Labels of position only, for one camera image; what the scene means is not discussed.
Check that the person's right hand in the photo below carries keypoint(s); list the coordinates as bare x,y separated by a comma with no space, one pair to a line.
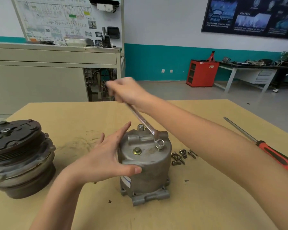
130,90

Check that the person's left hand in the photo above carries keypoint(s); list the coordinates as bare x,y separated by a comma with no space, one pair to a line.
100,162

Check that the person's left middle finger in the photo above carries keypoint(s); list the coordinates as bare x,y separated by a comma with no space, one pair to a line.
102,138

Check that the person's left thumb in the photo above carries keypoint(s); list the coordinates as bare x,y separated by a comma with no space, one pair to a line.
130,170

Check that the person's right fingers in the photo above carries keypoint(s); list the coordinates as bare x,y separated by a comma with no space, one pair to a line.
115,90

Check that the grey metal compressor housing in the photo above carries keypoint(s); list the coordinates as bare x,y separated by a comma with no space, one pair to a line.
148,170

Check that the silver combination wrench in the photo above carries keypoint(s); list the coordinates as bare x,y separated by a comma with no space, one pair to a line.
145,123

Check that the person's right forearm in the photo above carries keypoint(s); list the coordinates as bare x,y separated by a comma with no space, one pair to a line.
213,146

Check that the person's left forearm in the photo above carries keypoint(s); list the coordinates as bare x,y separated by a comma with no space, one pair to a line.
55,203

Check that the brass plug on housing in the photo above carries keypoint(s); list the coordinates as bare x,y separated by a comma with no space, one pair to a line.
137,151

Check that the bolt seated in housing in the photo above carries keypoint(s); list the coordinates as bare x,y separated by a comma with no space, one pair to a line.
159,148

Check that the steel stud on housing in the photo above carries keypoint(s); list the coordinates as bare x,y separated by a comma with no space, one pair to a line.
140,128

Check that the loose steel bolt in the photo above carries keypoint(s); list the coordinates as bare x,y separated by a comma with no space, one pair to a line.
174,155
183,153
181,160
176,163
191,154

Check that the white plastic bag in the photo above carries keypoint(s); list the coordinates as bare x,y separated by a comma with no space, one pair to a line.
75,42

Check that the grey metal workbench cabinet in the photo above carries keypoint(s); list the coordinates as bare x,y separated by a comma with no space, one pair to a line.
38,76

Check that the compressor clutch pulley assembly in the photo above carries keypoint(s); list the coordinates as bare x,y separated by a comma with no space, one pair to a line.
16,155

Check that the red metal cabinet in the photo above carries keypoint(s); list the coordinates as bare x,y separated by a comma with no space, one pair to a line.
201,74

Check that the white wiring diagram board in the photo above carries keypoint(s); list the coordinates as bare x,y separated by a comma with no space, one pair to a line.
60,19

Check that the red jack stand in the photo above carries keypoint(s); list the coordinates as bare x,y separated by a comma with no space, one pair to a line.
211,56

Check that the white framed black top table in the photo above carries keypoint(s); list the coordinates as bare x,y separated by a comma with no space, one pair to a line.
232,68

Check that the pile of car parts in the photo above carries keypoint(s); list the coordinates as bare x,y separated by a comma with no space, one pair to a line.
259,61

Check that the white drawer unit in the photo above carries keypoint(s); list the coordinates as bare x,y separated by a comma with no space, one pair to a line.
265,76

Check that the dark wall poster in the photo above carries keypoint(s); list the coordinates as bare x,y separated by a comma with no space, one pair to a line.
252,15

